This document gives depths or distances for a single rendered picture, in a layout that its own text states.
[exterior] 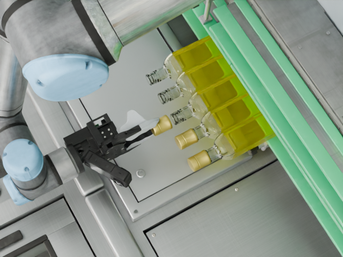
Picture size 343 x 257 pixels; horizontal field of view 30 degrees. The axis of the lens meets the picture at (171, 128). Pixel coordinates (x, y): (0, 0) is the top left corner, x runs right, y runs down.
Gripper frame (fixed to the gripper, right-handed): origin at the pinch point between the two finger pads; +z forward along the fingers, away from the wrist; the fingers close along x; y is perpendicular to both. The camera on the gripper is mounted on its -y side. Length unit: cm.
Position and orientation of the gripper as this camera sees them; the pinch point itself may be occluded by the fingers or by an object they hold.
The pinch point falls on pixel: (155, 127)
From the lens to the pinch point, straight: 146.4
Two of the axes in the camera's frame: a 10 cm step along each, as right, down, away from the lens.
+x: -0.5, 3.9, 9.2
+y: -5.0, -8.1, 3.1
